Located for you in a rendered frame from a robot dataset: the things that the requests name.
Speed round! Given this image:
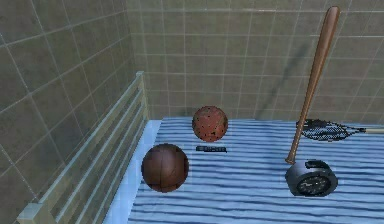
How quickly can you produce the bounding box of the dark brown basketball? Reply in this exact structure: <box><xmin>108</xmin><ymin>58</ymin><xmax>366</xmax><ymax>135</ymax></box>
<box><xmin>141</xmin><ymin>143</ymin><xmax>190</xmax><ymax>194</ymax></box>

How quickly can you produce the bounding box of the red speckled ball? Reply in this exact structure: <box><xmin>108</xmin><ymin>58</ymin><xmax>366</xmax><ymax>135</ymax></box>
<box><xmin>191</xmin><ymin>105</ymin><xmax>229</xmax><ymax>142</ymax></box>

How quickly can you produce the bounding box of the black remote control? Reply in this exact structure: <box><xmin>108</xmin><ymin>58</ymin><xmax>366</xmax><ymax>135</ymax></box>
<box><xmin>195</xmin><ymin>145</ymin><xmax>228</xmax><ymax>154</ymax></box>

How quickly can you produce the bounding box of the blue striped bed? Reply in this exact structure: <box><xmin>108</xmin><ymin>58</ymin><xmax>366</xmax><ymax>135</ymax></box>
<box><xmin>16</xmin><ymin>70</ymin><xmax>384</xmax><ymax>224</ymax></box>

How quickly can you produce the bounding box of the brown wooden baseball bat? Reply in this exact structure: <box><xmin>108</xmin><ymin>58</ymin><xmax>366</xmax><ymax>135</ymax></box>
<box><xmin>284</xmin><ymin>5</ymin><xmax>341</xmax><ymax>165</ymax></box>

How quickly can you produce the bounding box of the black tennis racket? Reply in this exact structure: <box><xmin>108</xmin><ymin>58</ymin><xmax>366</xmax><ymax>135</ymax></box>
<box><xmin>295</xmin><ymin>118</ymin><xmax>384</xmax><ymax>143</ymax></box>

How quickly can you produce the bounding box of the black round alarm clock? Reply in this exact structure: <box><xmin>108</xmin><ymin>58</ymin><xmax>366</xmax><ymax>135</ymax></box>
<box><xmin>284</xmin><ymin>159</ymin><xmax>339</xmax><ymax>198</ymax></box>

